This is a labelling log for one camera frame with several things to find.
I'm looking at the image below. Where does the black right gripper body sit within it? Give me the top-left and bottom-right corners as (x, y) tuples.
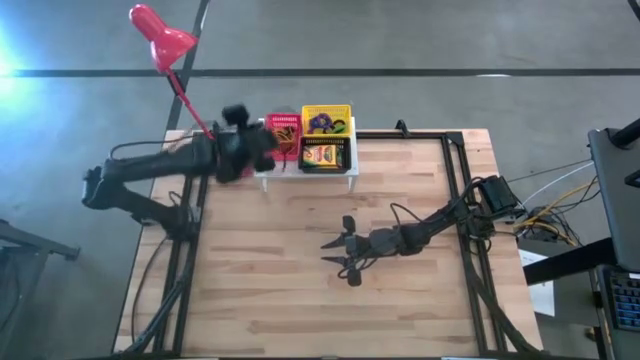
(342, 215), (404, 287)

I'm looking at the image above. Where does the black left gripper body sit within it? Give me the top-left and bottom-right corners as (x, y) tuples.
(214, 103), (264, 182)

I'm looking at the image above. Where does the red plastic basket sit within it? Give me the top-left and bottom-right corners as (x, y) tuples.
(264, 112), (303, 162)

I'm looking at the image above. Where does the black plastic basket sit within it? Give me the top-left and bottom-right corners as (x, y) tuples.
(298, 135), (352, 174)

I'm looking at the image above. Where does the purple coil wristband keyring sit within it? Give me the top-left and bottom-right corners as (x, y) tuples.
(307, 113), (334, 135)

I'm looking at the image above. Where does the yellow green crayon box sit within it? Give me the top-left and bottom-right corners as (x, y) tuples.
(303, 144), (344, 169)

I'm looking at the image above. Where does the wide black rubber band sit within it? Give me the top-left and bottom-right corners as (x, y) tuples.
(317, 118), (347, 136)

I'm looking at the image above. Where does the yellow plastic basket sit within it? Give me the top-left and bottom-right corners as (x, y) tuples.
(301, 104), (353, 138)

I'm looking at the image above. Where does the small white shelf table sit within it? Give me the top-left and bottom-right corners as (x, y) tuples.
(253, 117), (360, 194)

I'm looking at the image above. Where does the white paper sheet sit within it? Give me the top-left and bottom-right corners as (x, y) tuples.
(517, 248), (557, 319)

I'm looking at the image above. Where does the black metal beam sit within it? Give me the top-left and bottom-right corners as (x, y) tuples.
(522, 237), (619, 286)

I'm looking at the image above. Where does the grey metal stand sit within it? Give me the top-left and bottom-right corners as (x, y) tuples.
(0, 218), (82, 360)

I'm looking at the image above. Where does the dark grey computer case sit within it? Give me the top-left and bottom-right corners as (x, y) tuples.
(587, 117), (640, 274)

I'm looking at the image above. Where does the black keyboard blue backlight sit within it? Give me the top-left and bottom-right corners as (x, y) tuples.
(597, 264), (640, 334)

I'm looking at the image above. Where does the yellow cable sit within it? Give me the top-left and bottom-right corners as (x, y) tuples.
(514, 179), (597, 247)

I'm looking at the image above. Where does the white cable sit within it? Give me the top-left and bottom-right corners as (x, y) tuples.
(507, 159), (596, 206)

